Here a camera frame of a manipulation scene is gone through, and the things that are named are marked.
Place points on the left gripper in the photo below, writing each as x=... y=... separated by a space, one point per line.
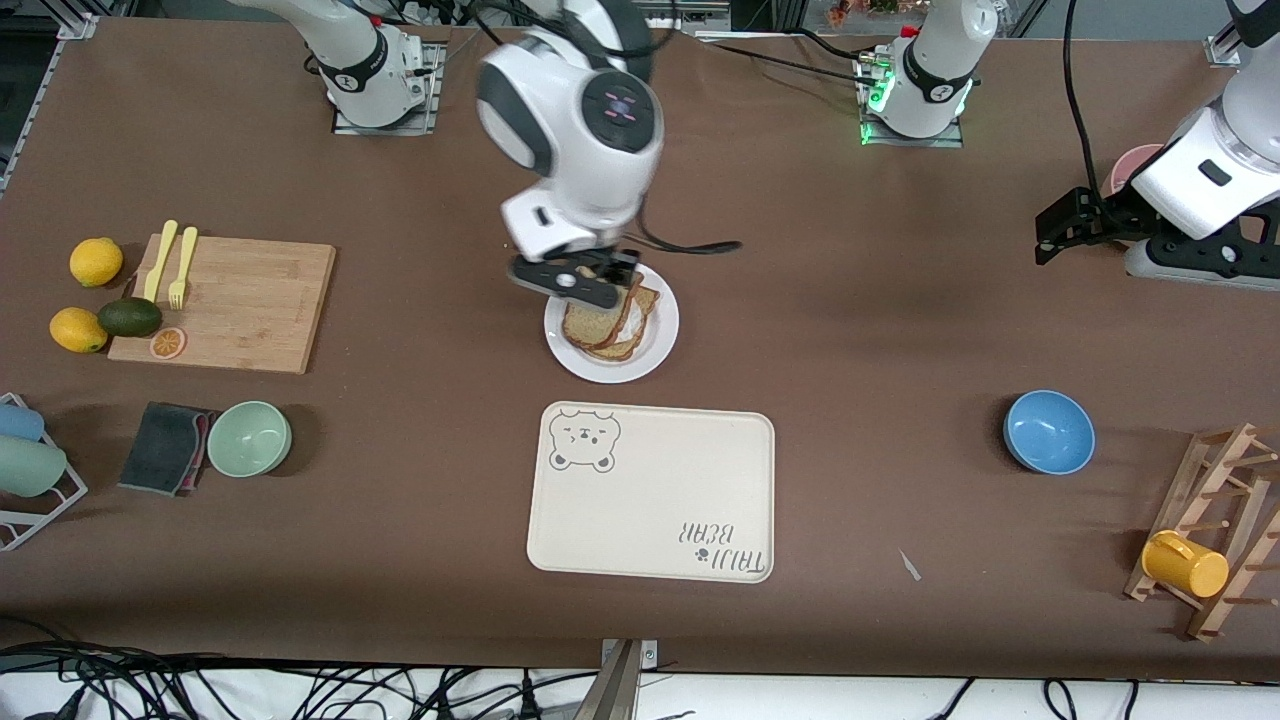
x=1108 y=217

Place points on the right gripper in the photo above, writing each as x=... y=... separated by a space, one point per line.
x=617 y=263

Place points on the brown toy bread slice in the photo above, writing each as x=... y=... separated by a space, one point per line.
x=590 y=325
x=625 y=352
x=650 y=303

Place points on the white round plate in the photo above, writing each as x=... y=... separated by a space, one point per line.
x=662 y=345

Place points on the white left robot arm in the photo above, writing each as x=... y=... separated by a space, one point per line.
x=935 y=60

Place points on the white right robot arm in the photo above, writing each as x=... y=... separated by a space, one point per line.
x=580 y=170

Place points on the toy fried egg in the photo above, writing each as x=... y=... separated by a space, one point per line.
x=634 y=320

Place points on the pink bowl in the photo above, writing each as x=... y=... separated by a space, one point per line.
x=1125 y=165

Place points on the blue bowl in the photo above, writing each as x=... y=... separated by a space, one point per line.
x=1050 y=432

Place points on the cream bear print tray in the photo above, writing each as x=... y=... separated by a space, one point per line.
x=650 y=500

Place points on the wooden mug rack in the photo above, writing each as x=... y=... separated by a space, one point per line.
x=1186 y=510

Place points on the yellow mug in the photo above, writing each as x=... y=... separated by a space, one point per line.
x=1185 y=565

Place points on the wooden cutting board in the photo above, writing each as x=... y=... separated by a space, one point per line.
x=250 y=300

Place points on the white paper scrap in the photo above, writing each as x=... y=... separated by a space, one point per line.
x=909 y=565

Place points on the pale green bowl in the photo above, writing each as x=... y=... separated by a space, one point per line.
x=250 y=440

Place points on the yellow plastic fork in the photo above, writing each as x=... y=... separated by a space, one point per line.
x=186 y=250

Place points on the toy orange slice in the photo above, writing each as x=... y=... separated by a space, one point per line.
x=168 y=344

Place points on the yellow plastic knife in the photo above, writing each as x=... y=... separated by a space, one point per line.
x=160 y=260

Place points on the dark green toy avocado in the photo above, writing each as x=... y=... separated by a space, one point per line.
x=130 y=317

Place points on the dark grey folded cloth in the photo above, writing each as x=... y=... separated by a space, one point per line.
x=160 y=450

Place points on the yellow toy lemon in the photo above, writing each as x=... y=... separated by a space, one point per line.
x=96 y=262
x=78 y=330

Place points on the blue cup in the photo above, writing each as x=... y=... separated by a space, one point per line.
x=18 y=422

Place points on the pale green cup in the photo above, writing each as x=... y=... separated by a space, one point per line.
x=30 y=466

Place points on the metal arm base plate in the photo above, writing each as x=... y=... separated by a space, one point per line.
x=425 y=125
x=950 y=140

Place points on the aluminium table corner bracket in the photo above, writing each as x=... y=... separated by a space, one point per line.
x=80 y=25
x=1225 y=50

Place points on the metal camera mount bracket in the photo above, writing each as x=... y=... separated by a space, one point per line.
x=615 y=690

